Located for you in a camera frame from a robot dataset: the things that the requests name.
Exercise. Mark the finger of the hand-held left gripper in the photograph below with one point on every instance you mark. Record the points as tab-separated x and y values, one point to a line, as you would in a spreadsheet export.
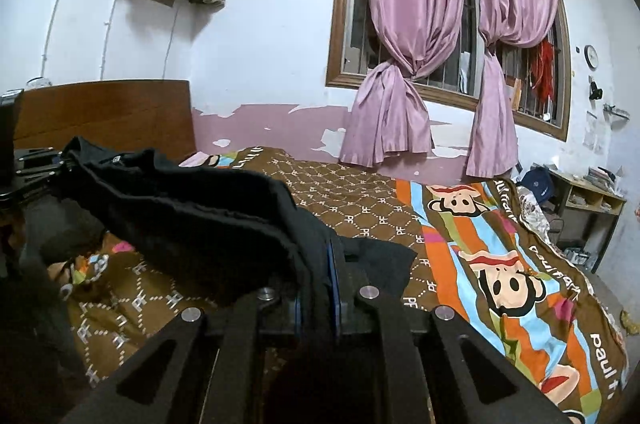
37	174
35	153

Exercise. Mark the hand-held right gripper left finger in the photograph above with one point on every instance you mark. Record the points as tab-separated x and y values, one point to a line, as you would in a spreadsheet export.
297	309

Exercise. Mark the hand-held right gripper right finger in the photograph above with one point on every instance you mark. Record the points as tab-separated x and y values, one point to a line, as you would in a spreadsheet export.
334	289

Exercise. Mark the black jacket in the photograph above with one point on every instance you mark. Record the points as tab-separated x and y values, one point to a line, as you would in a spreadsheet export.
200	214

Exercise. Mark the wooden headboard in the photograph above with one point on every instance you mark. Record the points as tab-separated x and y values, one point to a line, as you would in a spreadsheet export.
100	114

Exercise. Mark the dark green jacket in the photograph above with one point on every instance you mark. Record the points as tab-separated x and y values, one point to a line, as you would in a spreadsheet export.
35	329

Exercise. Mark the brown cartoon printed blanket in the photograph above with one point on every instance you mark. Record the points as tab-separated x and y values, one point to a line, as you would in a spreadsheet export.
500	254

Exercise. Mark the floral cloth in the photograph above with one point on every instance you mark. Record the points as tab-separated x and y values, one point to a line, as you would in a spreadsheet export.
532	211

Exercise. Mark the narrow pink curtain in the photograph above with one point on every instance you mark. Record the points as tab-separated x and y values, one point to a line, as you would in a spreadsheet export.
492	129

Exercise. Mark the dark blue cap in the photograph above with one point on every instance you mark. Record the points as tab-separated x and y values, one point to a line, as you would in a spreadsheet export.
537	186

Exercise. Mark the wooden barred window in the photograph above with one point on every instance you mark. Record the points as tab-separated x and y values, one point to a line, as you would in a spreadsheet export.
450	69

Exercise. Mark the wooden shelf desk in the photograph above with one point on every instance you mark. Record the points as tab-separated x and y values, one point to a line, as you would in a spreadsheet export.
612	214

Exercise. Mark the stack of papers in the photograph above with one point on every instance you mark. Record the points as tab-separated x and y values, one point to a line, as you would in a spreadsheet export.
600	176

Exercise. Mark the wide pink curtain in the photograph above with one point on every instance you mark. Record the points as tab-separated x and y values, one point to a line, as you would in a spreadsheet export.
400	4

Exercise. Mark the red hanging items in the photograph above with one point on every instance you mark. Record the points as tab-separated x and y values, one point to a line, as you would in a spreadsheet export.
545	74

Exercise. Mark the white wall paper sheet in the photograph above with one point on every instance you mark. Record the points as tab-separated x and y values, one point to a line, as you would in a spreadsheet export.
592	129

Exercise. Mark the black wall fixture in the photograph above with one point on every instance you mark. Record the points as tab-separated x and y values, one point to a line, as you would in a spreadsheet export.
595	91

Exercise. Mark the small wall shelf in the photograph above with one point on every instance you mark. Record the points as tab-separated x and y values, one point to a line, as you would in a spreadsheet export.
615	110

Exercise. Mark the round wall clock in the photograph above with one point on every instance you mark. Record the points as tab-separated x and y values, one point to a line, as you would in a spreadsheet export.
591	56

